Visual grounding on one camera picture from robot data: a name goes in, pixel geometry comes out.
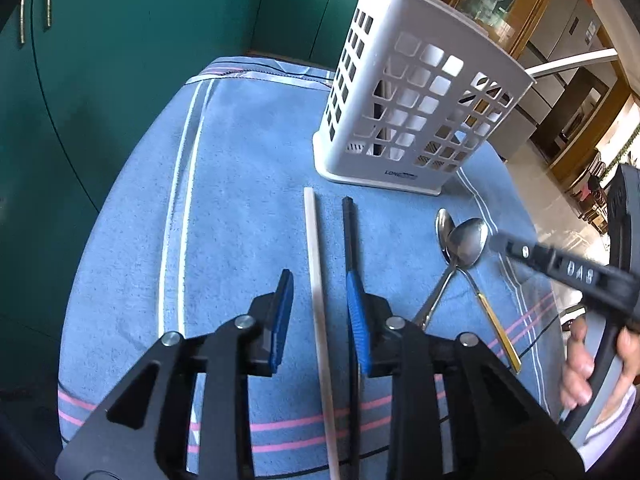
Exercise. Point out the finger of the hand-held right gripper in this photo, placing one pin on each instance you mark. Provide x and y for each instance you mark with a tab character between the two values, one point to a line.
560	267

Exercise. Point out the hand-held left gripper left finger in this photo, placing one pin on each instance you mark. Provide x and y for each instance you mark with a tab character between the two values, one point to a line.
282	310

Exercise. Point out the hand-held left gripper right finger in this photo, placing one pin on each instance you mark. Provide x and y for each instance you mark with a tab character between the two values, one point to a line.
356	320

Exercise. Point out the white chopstick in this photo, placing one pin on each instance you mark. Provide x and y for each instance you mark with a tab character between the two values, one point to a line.
316	300
575	61

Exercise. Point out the black chopstick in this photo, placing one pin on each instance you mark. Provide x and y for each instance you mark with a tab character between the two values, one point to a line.
350	240

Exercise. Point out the silver spoon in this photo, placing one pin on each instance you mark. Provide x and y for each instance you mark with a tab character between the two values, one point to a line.
470	242

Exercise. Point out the white perforated utensil basket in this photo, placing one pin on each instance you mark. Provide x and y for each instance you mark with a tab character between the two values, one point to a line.
350	170

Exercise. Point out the person's right hand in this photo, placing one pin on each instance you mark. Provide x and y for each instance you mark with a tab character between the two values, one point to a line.
575	360

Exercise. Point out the wooden chair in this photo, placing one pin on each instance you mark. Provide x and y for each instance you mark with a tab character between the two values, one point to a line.
597	190

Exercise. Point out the blue striped cloth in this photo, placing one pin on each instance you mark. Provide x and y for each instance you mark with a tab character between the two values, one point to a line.
240	170

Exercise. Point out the grey refrigerator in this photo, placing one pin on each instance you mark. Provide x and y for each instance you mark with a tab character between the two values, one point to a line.
575	25

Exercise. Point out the green base cabinets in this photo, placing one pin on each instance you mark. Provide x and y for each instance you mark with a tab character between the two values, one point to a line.
125	60

